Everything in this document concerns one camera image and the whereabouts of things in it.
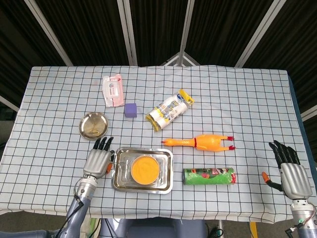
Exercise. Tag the rectangular steel tray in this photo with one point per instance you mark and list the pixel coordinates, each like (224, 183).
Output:
(121, 183)

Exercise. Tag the white triangular partition foot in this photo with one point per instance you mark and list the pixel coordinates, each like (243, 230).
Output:
(171, 60)

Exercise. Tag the white checked tablecloth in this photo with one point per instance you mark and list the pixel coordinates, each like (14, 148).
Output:
(223, 99)

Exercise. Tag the yellow white bag rolls pack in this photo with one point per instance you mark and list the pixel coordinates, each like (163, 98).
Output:
(168, 109)

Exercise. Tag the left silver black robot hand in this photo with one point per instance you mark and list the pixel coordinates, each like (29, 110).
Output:
(96, 162)

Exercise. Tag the pink white wet wipes pack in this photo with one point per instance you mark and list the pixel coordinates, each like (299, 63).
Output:
(113, 90)

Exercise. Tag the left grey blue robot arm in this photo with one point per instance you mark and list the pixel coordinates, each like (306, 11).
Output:
(83, 193)

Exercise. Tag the white partition frame post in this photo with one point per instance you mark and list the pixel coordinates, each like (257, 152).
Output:
(186, 24)
(49, 32)
(261, 32)
(127, 32)

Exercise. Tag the orange rubber chicken toy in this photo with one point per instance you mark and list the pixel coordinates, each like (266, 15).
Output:
(210, 142)

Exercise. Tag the green chips can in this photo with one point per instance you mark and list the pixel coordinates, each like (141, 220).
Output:
(209, 176)

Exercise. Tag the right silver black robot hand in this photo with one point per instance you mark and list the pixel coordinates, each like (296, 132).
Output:
(296, 181)

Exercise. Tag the round steel plate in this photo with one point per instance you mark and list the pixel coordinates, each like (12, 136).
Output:
(93, 126)

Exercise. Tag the orange bowl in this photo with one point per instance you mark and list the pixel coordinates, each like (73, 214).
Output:
(144, 183)

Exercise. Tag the white partition frame bar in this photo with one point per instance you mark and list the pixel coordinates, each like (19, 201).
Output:
(10, 104)
(309, 113)

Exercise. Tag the purple foam cube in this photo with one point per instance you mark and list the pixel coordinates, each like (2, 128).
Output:
(130, 110)

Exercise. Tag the grey blue robot torso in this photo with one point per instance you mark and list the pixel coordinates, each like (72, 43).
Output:
(161, 229)

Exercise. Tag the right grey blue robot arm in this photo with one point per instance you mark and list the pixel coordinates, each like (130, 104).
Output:
(303, 218)

